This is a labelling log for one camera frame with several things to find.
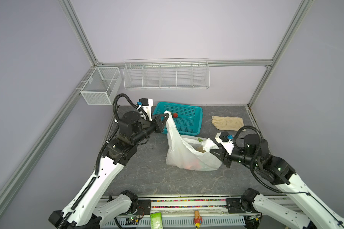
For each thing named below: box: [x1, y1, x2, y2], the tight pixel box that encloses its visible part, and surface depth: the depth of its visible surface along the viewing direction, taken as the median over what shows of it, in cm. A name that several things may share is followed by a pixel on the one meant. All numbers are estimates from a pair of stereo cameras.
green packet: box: [150, 212, 163, 229], surface depth 70 cm
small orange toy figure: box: [193, 210, 203, 229], surface depth 70 cm
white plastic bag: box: [163, 110, 223, 172], surface depth 73 cm
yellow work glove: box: [211, 115, 247, 132], surface depth 111 cm
